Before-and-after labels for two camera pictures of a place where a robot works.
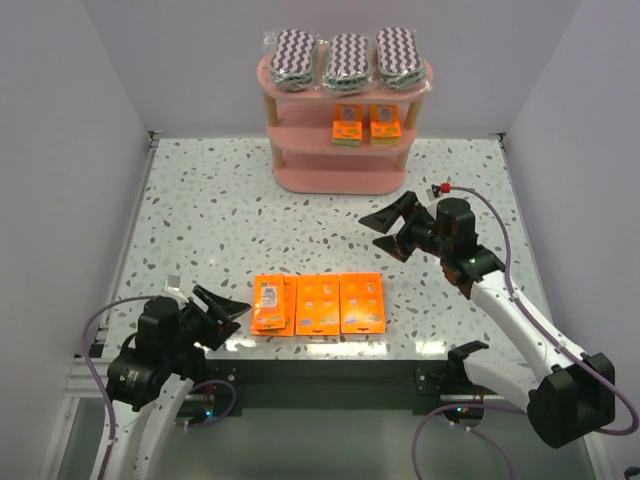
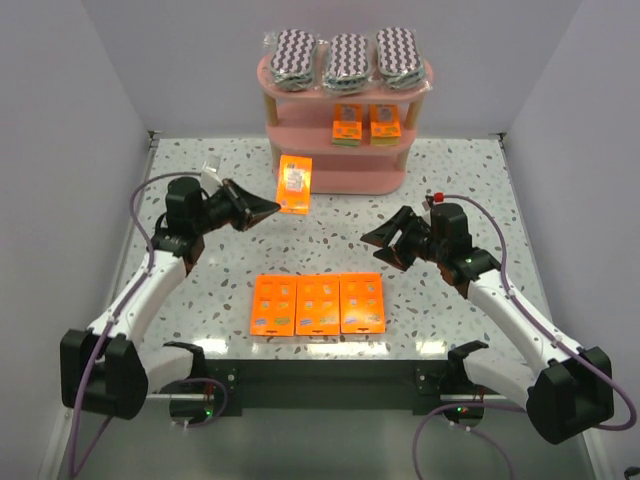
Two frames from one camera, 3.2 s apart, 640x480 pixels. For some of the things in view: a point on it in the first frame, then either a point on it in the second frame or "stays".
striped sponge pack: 295,58 stays
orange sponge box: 385,127 stays
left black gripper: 201,316 → 236,204
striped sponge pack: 399,63 stays
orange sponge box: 269,301 → 294,184
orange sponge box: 347,129 stays
